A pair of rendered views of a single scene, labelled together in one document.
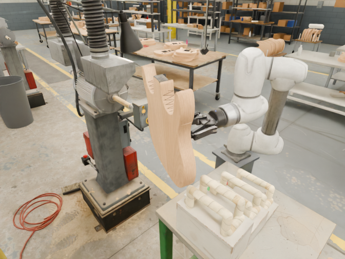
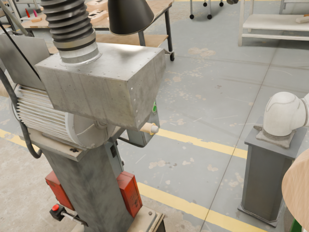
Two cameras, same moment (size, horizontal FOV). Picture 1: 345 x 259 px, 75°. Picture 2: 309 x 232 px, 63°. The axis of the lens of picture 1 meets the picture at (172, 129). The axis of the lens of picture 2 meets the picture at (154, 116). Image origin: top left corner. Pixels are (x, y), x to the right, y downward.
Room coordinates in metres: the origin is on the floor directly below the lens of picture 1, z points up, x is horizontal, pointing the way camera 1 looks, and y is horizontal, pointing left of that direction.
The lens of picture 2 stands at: (0.62, 0.39, 1.78)
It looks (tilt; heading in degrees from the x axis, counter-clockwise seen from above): 37 degrees down; 347
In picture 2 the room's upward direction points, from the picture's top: 10 degrees counter-clockwise
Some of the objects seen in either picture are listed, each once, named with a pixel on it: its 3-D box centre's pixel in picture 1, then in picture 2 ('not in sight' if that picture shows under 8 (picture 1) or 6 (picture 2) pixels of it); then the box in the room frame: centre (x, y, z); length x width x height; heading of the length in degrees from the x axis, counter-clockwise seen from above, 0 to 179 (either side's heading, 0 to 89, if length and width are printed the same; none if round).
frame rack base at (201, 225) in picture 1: (211, 225); not in sight; (0.59, -0.16, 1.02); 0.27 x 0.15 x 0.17; 45
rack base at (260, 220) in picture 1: (231, 210); not in sight; (0.70, -0.27, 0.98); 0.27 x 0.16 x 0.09; 45
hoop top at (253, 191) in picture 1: (240, 183); not in sight; (0.73, -0.30, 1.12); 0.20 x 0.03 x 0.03; 44
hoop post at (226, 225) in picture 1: (226, 224); not in sight; (0.50, -0.19, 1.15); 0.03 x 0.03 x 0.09
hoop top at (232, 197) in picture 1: (221, 189); not in sight; (0.62, -0.19, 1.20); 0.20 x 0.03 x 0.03; 44
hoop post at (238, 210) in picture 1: (238, 210); not in sight; (0.56, -0.25, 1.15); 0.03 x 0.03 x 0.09
